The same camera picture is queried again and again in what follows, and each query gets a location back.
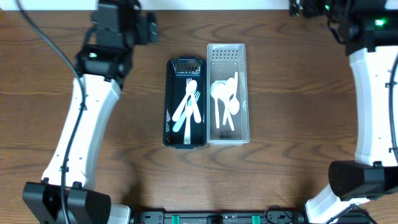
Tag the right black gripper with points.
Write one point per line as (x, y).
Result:
(316, 7)

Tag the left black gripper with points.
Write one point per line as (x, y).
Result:
(150, 26)

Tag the white plastic knife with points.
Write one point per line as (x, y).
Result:
(179, 109)

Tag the white plastic fork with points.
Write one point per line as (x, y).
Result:
(188, 113)
(182, 117)

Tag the white plastic spoon long handle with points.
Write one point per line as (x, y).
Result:
(224, 96)

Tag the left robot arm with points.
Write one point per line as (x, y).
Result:
(66, 192)

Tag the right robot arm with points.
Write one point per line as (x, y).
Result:
(368, 31)

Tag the dark green plastic basket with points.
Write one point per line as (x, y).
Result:
(178, 71)

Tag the clear perforated plastic basket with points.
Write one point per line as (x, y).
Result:
(223, 61)

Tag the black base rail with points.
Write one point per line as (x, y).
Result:
(272, 215)

